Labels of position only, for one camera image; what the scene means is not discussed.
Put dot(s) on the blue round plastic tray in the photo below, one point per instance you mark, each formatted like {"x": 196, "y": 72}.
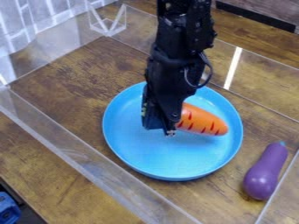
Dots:
{"x": 175, "y": 158}

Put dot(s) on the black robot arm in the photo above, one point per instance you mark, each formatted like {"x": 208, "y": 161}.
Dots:
{"x": 184, "y": 27}

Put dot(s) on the blue object at corner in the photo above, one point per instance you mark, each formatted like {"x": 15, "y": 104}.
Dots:
{"x": 9, "y": 210}

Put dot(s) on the purple toy eggplant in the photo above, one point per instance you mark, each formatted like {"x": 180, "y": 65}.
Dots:
{"x": 260, "y": 179}

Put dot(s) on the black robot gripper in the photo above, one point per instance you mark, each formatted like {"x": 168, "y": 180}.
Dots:
{"x": 172, "y": 80}

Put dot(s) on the orange toy carrot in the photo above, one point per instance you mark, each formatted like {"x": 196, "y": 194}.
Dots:
{"x": 200, "y": 122}

